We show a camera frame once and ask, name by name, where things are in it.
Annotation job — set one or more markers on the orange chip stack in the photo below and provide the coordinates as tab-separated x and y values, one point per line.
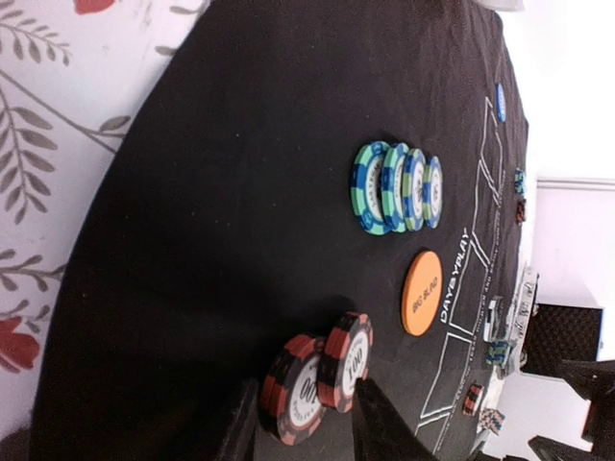
520	212
471	403

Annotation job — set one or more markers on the spread teal poker chips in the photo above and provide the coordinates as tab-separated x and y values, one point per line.
396	188

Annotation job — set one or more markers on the black dealer button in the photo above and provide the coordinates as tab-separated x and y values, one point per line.
494	320

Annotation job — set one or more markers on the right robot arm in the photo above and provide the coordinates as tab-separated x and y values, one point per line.
592	382

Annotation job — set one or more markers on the orange big blind button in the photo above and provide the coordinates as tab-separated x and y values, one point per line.
421	294

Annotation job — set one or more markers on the teal poker chip stack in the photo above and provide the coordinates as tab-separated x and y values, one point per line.
497	353

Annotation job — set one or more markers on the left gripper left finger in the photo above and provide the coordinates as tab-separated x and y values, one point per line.
235	423

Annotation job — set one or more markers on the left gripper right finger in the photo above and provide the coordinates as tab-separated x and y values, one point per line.
379	431

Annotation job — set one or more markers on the blue small blind button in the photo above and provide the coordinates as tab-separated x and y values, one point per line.
501	105

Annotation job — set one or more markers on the black poker felt mat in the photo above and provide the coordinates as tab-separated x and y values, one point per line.
224	226

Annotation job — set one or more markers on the white poker chip stack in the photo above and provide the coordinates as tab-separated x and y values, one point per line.
491	419

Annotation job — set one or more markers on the orange chip pair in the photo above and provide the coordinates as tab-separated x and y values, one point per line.
312	374

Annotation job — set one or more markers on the aluminium poker case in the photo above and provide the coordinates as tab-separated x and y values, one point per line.
541	335

